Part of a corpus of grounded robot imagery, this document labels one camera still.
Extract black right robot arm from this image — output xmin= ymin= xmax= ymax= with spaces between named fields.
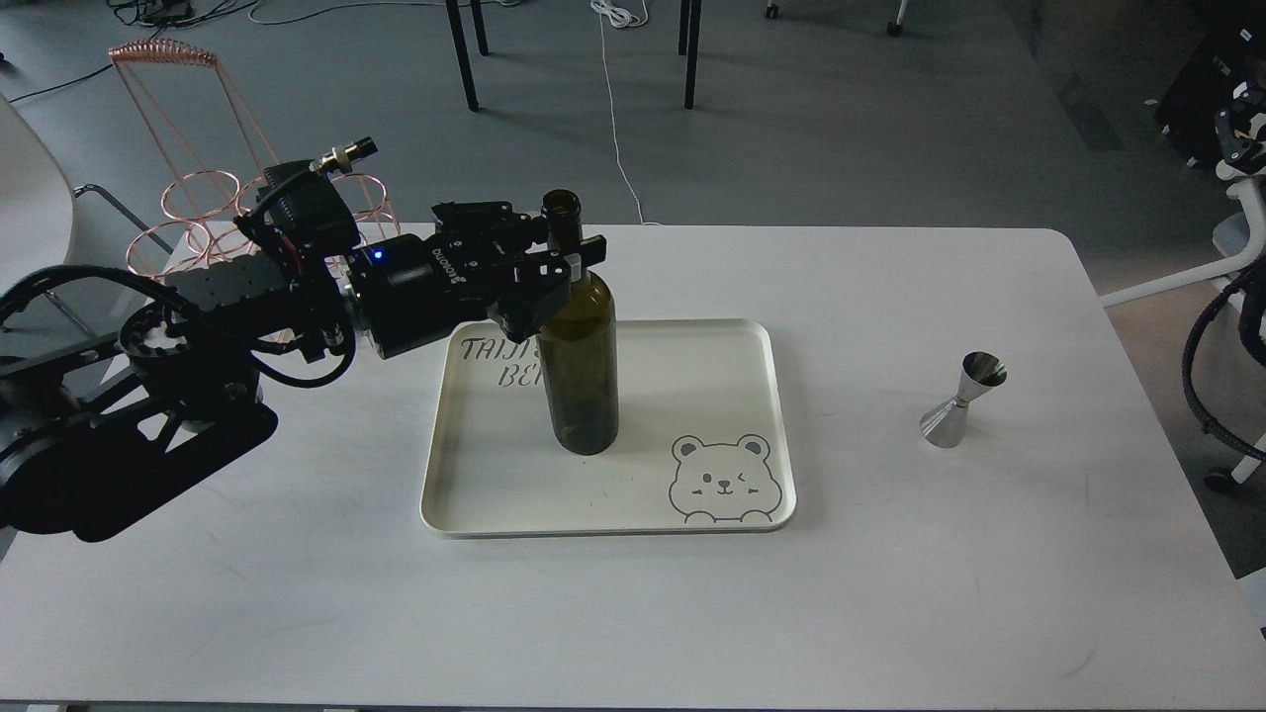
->
xmin=1181 ymin=79 xmax=1265 ymax=495

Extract white floor cable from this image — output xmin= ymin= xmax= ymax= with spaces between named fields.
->
xmin=589 ymin=0 xmax=662 ymax=226

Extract silver steel jigger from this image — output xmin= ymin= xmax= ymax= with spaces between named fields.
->
xmin=919 ymin=351 xmax=1008 ymax=448

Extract black table legs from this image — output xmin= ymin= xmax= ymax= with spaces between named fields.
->
xmin=444 ymin=0 xmax=703 ymax=111

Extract dark green wine bottle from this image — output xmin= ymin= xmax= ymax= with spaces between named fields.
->
xmin=537 ymin=189 xmax=619 ymax=455

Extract cream bear serving tray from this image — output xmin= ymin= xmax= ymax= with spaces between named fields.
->
xmin=420 ymin=318 xmax=798 ymax=538

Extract black equipment case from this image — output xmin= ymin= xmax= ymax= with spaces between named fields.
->
xmin=1153 ymin=18 xmax=1263 ymax=167

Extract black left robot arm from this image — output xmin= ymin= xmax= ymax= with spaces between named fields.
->
xmin=1 ymin=136 xmax=606 ymax=542

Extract white office chair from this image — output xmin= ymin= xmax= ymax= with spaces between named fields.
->
xmin=1100 ymin=175 xmax=1263 ymax=492

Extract copper wire bottle rack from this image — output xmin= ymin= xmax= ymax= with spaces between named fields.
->
xmin=109 ymin=39 xmax=411 ymax=346

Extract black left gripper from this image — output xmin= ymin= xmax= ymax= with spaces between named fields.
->
xmin=348 ymin=201 xmax=606 ymax=359

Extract black floor cables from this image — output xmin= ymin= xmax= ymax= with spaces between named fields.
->
xmin=0 ymin=0 xmax=298 ymax=105

